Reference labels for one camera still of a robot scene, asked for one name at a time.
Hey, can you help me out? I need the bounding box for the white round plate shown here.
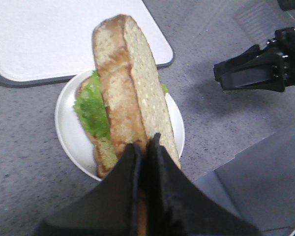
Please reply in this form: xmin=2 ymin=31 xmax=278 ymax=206
xmin=55 ymin=68 xmax=185 ymax=181

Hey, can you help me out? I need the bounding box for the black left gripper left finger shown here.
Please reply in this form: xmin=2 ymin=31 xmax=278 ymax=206
xmin=34 ymin=144 xmax=142 ymax=236

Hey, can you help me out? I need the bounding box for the green lettuce leaf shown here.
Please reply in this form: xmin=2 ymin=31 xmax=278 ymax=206
xmin=74 ymin=69 xmax=173 ymax=143

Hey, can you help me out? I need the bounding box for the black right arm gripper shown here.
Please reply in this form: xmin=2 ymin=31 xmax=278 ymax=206
xmin=213 ymin=27 xmax=295 ymax=92

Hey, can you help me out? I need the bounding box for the toasted bread slice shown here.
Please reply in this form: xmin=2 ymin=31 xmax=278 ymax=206
xmin=73 ymin=74 xmax=118 ymax=177
xmin=92 ymin=14 xmax=182 ymax=236

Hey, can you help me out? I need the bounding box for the white grey cutting board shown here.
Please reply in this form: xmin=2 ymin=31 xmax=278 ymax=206
xmin=0 ymin=0 xmax=174 ymax=88

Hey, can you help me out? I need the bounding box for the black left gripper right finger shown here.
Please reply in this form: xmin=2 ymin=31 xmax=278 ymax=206
xmin=145 ymin=133 xmax=261 ymax=236

